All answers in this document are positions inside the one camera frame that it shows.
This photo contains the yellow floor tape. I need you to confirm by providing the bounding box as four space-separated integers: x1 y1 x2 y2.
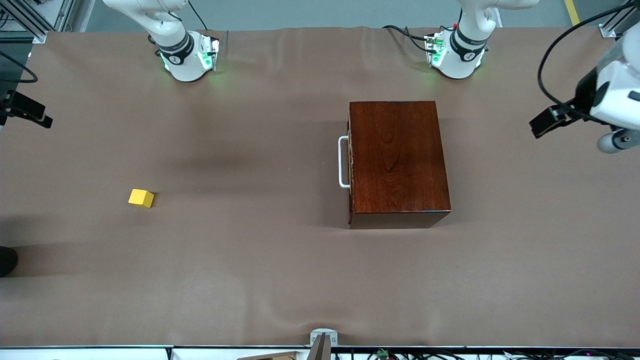
564 0 583 27

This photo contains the black arm base cable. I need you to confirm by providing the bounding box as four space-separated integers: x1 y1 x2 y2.
382 25 433 53
187 0 207 31

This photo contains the light wooden drawer white handle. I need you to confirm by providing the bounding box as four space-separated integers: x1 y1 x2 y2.
338 117 355 221

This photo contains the dark wooden cabinet box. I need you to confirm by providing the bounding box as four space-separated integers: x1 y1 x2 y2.
348 100 452 230

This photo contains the black rounded object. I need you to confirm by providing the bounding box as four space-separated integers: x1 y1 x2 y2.
0 246 19 278

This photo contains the aluminium frame profile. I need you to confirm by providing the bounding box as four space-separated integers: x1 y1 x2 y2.
599 0 640 38
0 0 48 44
50 0 76 32

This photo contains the yellow block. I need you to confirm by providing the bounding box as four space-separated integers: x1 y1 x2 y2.
128 188 155 209

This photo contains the brown table mat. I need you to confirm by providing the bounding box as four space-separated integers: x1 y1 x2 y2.
0 26 640 348

